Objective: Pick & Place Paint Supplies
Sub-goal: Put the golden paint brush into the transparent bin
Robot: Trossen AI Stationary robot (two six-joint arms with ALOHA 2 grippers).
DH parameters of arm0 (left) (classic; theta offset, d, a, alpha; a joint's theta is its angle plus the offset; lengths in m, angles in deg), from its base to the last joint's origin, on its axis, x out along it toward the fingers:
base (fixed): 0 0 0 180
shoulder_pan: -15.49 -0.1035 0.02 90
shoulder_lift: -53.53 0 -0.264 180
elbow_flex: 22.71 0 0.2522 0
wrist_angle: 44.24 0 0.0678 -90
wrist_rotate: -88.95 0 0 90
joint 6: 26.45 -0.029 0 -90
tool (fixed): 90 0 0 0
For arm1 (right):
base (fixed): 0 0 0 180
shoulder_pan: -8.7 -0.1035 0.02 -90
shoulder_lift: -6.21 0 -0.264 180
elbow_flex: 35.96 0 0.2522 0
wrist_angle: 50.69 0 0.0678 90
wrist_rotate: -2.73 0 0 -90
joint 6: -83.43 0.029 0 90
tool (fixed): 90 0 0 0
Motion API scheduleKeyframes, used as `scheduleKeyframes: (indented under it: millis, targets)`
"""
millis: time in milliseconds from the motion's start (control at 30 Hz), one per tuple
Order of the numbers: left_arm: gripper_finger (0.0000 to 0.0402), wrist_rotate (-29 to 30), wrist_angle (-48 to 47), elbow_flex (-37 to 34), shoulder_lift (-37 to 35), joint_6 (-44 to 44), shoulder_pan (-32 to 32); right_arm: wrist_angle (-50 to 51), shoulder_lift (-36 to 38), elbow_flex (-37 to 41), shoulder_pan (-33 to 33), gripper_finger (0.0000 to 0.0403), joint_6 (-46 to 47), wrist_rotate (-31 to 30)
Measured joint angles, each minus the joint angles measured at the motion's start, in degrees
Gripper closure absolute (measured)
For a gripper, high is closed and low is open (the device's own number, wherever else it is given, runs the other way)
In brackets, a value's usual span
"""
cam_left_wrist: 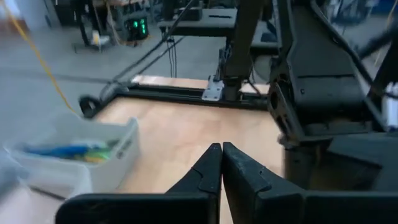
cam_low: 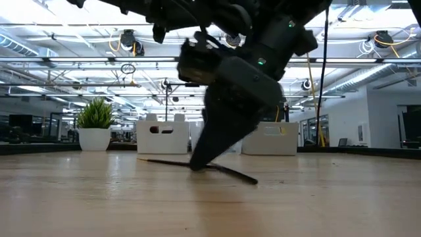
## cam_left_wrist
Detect silver arm base bracket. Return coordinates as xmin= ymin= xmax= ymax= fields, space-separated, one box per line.
xmin=201 ymin=75 xmax=225 ymax=102

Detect black table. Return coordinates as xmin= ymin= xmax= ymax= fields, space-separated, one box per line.
xmin=157 ymin=7 xmax=239 ymax=37

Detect black round ring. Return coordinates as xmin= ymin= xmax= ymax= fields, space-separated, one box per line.
xmin=78 ymin=95 xmax=103 ymax=119

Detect green yellow handled scissors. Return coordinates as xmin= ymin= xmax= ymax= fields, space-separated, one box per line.
xmin=70 ymin=146 xmax=113 ymax=165

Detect yellow cup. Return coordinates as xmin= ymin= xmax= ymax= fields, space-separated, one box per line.
xmin=91 ymin=30 xmax=103 ymax=47

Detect black box green lights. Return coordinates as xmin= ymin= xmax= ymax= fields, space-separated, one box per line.
xmin=123 ymin=17 xmax=149 ymax=42

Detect white plastic storage bin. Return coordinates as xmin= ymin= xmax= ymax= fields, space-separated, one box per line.
xmin=0 ymin=149 xmax=93 ymax=206
xmin=4 ymin=112 xmax=141 ymax=200

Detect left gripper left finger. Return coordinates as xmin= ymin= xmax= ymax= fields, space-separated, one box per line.
xmin=55 ymin=142 xmax=223 ymax=224

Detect yellow cable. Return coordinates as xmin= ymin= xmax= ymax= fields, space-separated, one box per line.
xmin=4 ymin=0 xmax=77 ymax=114

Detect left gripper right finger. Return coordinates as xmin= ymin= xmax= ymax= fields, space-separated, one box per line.
xmin=223 ymin=142 xmax=398 ymax=224

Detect black metal table frame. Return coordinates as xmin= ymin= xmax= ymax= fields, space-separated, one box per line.
xmin=79 ymin=81 xmax=271 ymax=119

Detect blue handled scissors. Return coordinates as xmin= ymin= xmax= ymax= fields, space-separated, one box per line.
xmin=21 ymin=143 xmax=109 ymax=160

